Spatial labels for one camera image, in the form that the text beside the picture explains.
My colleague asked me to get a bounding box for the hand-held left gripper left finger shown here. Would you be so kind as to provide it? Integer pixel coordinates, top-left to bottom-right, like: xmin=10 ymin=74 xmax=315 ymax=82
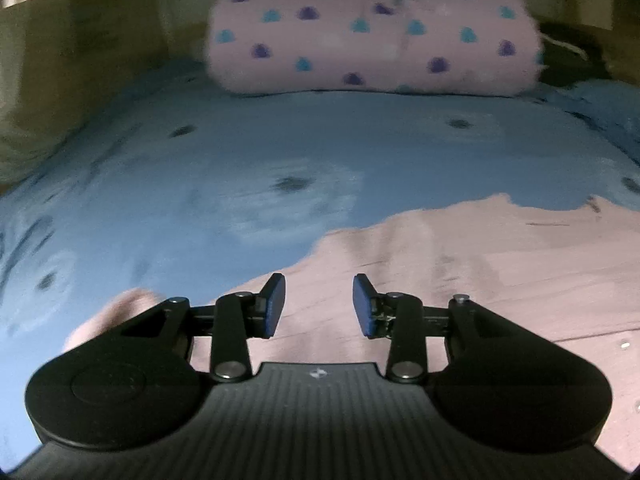
xmin=120 ymin=272 xmax=287 ymax=383

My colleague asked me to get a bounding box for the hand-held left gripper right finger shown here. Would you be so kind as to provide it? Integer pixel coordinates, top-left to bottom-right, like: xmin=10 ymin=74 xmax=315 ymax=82
xmin=352 ymin=274 xmax=522 ymax=383

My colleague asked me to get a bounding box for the pink small garment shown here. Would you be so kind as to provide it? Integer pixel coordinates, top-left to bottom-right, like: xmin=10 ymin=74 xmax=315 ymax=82
xmin=64 ymin=194 xmax=640 ymax=463

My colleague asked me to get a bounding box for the blue patterned bed sheet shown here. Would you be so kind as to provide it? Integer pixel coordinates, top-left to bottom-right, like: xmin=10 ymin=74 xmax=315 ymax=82
xmin=0 ymin=55 xmax=640 ymax=466

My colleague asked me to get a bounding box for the pink heart-print rolled blanket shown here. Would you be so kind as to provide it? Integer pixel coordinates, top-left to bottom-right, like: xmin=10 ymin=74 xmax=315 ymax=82
xmin=204 ymin=0 xmax=546 ymax=98

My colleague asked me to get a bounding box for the dark cloth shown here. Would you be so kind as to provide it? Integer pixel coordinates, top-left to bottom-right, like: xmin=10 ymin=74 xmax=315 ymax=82
xmin=539 ymin=20 xmax=628 ymax=88

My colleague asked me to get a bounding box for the wooden bed frame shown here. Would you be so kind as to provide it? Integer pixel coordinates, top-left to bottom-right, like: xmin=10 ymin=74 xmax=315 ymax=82
xmin=67 ymin=0 xmax=168 ymax=78

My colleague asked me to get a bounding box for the white cable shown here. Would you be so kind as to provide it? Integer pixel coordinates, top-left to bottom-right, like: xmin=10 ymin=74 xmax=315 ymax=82
xmin=542 ymin=34 xmax=590 ymax=62

